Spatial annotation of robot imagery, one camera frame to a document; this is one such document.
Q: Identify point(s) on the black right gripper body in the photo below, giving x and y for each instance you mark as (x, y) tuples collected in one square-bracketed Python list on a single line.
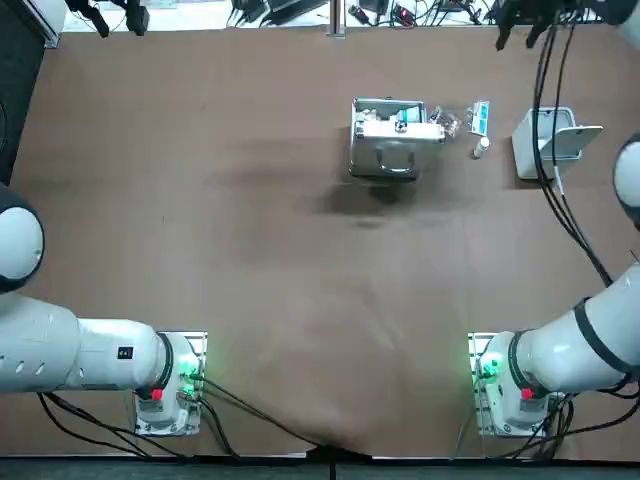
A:
[(530, 9)]

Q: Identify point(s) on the clear packet of gloves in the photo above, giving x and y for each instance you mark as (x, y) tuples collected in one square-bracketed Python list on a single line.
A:
[(481, 120)]

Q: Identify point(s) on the iodophor cotton swab packet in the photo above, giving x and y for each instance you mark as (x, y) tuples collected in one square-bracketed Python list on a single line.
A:
[(447, 122)]

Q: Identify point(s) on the small white medicine bottle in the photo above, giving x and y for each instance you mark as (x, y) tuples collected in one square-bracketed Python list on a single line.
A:
[(481, 149)]

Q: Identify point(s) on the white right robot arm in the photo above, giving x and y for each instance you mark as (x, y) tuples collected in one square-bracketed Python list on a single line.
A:
[(550, 350)]

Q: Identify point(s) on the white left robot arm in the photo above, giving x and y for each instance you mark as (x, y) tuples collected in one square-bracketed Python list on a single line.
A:
[(100, 355)]

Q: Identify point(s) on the white medical waste bin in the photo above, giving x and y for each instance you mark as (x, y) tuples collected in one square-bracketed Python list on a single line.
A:
[(525, 150)]

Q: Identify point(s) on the aluminium medical kit case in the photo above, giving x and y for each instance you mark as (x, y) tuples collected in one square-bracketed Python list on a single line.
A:
[(370, 150)]

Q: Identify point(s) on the black plug with red light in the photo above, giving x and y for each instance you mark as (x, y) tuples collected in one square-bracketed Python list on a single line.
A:
[(404, 15), (359, 15)]

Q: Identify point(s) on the aluminium corner bracket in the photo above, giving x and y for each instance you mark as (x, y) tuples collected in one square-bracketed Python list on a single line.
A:
[(52, 39)]

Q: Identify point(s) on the aluminium frame post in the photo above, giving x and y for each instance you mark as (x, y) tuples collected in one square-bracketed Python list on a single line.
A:
[(336, 17)]

